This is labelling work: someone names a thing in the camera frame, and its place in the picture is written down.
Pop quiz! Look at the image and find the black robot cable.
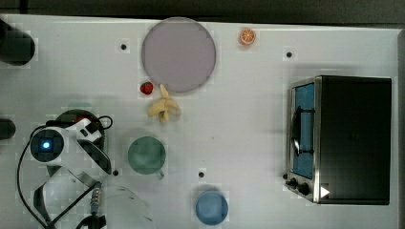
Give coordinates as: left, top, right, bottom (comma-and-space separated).
16, 115, 115, 229

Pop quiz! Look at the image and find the small red toy strawberry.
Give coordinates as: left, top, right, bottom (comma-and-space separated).
139, 82, 154, 95

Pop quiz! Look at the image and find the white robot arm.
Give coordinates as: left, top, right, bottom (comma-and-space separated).
30, 118, 156, 229

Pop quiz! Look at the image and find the large black cylinder post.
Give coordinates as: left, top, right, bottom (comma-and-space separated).
0, 20, 35, 66

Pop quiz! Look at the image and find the black toaster oven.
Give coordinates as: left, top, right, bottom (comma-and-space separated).
283, 75, 393, 205

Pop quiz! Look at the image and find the green metal pot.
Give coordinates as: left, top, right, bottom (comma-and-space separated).
128, 136, 166, 180

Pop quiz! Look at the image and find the toy orange slice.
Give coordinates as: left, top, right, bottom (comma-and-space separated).
239, 28, 256, 46

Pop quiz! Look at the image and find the peeled toy banana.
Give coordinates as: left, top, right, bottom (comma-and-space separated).
147, 84, 181, 122

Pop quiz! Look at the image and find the small black cylinder post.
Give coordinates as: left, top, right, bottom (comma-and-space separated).
0, 118, 16, 140

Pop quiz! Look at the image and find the red plush ketchup bottle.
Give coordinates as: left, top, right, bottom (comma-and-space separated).
75, 115, 91, 123

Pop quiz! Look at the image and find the grey-green metal strainer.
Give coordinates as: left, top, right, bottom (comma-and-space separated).
56, 109, 105, 150

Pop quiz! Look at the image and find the blue bowl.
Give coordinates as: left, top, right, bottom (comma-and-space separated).
195, 190, 228, 226

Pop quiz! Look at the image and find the grey round plate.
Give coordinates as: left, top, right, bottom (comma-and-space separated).
141, 17, 217, 93

